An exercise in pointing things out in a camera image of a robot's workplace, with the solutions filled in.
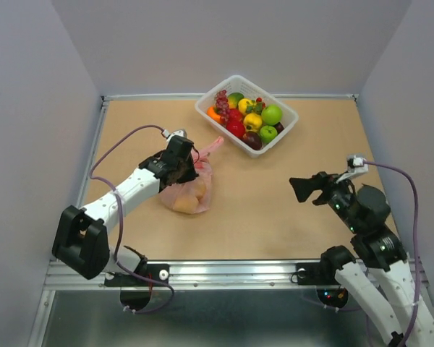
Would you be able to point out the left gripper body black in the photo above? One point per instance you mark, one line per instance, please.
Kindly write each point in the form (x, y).
(186, 171)

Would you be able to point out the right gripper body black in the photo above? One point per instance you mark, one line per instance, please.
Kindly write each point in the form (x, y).
(340, 198)

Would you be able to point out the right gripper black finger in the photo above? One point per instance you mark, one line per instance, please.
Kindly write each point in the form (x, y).
(303, 192)
(314, 182)

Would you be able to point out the pink plastic bag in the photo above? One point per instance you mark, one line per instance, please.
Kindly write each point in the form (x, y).
(205, 174)

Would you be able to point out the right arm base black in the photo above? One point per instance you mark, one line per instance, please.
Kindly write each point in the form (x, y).
(328, 290)

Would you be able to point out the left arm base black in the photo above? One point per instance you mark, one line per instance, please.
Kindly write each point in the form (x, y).
(139, 296)

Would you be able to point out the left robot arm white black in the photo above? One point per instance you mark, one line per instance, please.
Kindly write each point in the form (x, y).
(82, 241)

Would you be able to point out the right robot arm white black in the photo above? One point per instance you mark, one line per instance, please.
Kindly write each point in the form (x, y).
(377, 272)

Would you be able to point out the orange fruit inside bag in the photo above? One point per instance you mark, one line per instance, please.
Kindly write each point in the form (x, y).
(189, 197)

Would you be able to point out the orange tangerine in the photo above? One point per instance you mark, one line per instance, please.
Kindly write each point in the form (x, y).
(212, 113)

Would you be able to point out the small green apple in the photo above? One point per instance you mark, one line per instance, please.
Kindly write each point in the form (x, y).
(267, 134)

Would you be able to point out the small dark plum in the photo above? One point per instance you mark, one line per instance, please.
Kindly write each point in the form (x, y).
(279, 127)

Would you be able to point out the dark purple plum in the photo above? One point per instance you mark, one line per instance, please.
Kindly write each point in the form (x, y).
(253, 140)

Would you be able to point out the red apple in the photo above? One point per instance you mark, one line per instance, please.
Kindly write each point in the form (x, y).
(236, 128)

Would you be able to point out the purple grape bunch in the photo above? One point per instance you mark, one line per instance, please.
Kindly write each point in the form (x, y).
(221, 106)

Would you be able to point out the red strawberry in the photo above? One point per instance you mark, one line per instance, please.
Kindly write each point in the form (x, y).
(235, 115)

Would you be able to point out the large green apple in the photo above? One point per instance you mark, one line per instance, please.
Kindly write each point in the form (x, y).
(271, 115)

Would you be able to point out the yellow bell pepper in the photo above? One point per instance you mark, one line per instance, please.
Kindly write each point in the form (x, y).
(253, 122)

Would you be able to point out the white plastic basket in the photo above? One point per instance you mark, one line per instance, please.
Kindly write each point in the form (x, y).
(251, 91)

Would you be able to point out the green yellow mango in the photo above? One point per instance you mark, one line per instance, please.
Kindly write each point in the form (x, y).
(234, 99)

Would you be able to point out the red cherries with leaves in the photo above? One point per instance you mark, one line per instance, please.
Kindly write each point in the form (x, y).
(255, 106)

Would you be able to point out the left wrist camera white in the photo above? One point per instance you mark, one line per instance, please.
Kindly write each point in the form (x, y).
(169, 135)

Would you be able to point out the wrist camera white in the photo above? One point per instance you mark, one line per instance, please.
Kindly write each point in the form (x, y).
(169, 135)
(356, 166)

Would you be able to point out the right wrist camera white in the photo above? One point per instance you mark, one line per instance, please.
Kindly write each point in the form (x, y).
(356, 166)

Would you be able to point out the aluminium front rail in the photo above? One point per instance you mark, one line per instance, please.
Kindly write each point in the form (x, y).
(188, 275)

